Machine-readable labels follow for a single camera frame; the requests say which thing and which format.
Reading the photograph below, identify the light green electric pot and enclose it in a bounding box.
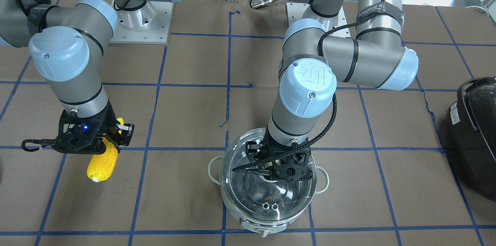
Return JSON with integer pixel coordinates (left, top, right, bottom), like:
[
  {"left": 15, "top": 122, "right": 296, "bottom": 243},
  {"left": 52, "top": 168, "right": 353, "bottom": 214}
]
[{"left": 209, "top": 128, "right": 330, "bottom": 237}]

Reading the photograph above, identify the metal cable connector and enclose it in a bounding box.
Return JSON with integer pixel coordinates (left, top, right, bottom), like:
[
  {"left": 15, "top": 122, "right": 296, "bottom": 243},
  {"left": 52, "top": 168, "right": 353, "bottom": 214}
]
[{"left": 250, "top": 0, "right": 278, "bottom": 10}]

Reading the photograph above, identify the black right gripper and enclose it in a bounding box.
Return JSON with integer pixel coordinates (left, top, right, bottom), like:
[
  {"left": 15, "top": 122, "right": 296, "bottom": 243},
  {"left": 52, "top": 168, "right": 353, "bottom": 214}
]
[{"left": 52, "top": 101, "right": 135, "bottom": 155}]

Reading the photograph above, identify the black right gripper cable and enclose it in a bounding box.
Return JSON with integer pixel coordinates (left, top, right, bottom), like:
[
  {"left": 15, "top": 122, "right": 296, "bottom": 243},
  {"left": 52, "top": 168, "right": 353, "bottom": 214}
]
[{"left": 21, "top": 139, "right": 55, "bottom": 152}]

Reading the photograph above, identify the glass pot lid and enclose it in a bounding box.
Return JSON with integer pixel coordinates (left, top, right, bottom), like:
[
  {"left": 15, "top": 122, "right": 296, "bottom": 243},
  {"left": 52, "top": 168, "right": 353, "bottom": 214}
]
[{"left": 219, "top": 128, "right": 317, "bottom": 227}]

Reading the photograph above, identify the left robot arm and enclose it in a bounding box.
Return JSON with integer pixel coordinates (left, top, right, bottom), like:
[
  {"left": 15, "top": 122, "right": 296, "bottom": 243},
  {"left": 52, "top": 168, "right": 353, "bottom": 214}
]
[{"left": 231, "top": 0, "right": 419, "bottom": 182}]

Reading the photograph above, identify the black appliance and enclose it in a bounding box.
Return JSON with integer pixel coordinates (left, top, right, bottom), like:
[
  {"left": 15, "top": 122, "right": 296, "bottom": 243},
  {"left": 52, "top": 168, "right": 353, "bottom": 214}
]
[{"left": 448, "top": 77, "right": 496, "bottom": 201}]

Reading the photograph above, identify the yellow corn cob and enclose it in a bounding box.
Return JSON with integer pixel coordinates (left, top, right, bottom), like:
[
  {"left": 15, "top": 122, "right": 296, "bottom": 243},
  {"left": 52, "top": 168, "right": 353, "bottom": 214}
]
[{"left": 86, "top": 134, "right": 119, "bottom": 182}]

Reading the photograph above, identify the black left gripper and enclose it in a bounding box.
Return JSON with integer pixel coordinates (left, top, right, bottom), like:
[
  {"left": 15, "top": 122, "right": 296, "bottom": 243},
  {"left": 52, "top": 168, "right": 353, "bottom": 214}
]
[{"left": 246, "top": 133, "right": 313, "bottom": 182}]

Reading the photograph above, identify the braided left arm cable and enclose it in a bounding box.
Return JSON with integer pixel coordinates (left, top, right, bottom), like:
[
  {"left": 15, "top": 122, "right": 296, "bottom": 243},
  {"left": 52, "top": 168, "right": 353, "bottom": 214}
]
[{"left": 232, "top": 0, "right": 395, "bottom": 173}]

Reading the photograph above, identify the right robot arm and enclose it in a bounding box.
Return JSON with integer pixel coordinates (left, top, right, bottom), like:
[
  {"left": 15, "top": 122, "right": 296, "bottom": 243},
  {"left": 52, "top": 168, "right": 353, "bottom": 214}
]
[{"left": 1, "top": 0, "right": 181, "bottom": 155}]

